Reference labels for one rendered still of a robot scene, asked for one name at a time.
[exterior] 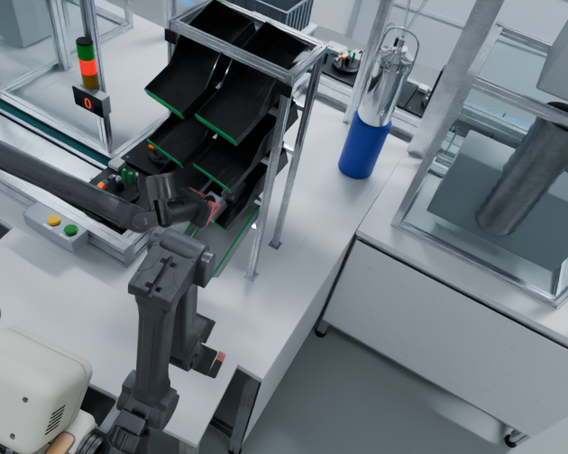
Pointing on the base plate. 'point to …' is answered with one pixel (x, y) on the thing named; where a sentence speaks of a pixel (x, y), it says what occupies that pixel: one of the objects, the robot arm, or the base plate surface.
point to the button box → (33, 216)
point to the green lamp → (86, 52)
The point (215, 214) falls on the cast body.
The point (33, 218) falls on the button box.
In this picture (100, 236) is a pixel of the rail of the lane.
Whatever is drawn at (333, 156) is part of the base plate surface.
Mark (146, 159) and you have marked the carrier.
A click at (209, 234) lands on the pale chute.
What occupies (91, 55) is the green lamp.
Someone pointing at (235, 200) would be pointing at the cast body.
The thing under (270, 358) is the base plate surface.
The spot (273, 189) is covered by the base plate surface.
